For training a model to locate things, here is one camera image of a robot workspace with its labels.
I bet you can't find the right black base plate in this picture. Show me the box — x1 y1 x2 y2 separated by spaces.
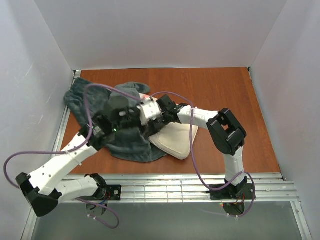
205 183 256 200

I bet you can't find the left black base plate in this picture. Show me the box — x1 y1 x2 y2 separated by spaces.
101 184 122 202

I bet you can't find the cream bear print pillow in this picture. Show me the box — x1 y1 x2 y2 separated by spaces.
149 123 191 160

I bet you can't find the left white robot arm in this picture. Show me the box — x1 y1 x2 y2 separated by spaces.
15 96 144 217

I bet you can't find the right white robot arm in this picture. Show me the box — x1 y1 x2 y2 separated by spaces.
147 94 248 198

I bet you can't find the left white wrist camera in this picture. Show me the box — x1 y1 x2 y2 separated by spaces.
136 94 162 126

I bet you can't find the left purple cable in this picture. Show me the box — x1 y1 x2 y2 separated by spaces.
3 83 145 229

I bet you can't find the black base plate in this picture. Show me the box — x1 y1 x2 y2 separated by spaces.
205 183 256 200
101 184 122 202

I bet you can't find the aluminium rail frame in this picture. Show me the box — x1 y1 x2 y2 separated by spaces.
22 67 312 240

